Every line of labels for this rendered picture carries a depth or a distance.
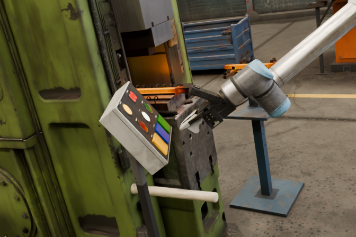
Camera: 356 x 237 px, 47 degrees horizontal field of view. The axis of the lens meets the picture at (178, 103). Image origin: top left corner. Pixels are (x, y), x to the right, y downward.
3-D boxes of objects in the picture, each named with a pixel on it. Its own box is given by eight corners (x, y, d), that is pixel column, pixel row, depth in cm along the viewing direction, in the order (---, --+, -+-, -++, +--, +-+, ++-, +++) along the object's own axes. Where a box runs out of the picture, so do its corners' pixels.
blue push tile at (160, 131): (169, 135, 166) (157, 122, 164) (168, 143, 159) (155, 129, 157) (166, 138, 167) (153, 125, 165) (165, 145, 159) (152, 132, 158)
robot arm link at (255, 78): (278, 81, 139) (261, 60, 136) (249, 104, 142) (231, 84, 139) (272, 72, 148) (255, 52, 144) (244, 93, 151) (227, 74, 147)
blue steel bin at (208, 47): (256, 59, 645) (250, 13, 622) (240, 75, 579) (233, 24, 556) (188, 64, 701) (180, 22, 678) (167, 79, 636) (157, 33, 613)
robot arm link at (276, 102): (284, 97, 155) (265, 74, 151) (297, 106, 144) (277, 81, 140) (265, 114, 156) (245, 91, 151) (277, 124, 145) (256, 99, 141)
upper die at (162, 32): (174, 37, 213) (170, 19, 210) (154, 47, 196) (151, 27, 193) (109, 44, 233) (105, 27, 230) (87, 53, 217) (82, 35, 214)
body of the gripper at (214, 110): (210, 130, 146) (237, 110, 143) (195, 114, 144) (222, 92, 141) (210, 122, 153) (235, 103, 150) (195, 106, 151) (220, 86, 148)
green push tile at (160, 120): (171, 126, 175) (159, 113, 174) (169, 133, 168) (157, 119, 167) (167, 128, 176) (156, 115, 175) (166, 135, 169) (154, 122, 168)
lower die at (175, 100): (186, 100, 224) (183, 86, 221) (169, 115, 208) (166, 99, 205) (123, 102, 244) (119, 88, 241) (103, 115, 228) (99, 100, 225)
